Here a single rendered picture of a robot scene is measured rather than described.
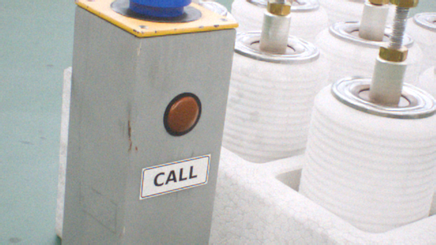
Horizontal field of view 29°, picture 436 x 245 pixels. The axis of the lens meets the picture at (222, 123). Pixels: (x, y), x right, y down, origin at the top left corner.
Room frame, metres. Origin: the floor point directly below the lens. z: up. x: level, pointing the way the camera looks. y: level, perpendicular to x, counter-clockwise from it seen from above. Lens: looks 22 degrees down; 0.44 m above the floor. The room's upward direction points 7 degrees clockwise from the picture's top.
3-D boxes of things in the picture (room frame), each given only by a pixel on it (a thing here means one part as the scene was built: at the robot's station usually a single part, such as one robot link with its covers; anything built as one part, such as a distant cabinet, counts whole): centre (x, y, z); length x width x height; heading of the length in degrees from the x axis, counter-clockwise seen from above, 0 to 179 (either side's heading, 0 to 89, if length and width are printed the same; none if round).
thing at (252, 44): (0.65, -0.03, 0.25); 0.08 x 0.08 x 0.01
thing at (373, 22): (0.73, -0.12, 0.26); 0.02 x 0.02 x 0.03
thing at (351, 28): (0.73, -0.12, 0.25); 0.08 x 0.08 x 0.01
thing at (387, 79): (0.56, -0.11, 0.26); 0.02 x 0.02 x 0.03
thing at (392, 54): (0.56, -0.11, 0.29); 0.02 x 0.02 x 0.01; 60
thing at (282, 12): (0.65, -0.03, 0.29); 0.02 x 0.02 x 0.01; 74
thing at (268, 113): (0.65, -0.03, 0.16); 0.10 x 0.10 x 0.18
